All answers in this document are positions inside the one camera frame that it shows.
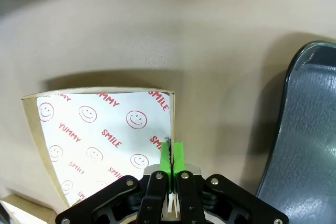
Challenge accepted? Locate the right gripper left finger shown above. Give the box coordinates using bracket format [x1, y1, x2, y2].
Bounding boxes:
[55, 142, 174, 224]

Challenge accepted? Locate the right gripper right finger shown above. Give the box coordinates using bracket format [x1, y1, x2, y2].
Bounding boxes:
[172, 142, 290, 224]

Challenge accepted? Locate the brown cardboard food box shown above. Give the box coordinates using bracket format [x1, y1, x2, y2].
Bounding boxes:
[20, 86, 176, 209]
[0, 193, 57, 224]

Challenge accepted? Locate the dark grey plastic tray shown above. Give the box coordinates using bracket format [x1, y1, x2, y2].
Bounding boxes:
[255, 40, 336, 224]

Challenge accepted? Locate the white smiley print paper liner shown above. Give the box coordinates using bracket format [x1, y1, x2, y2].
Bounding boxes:
[36, 91, 172, 208]

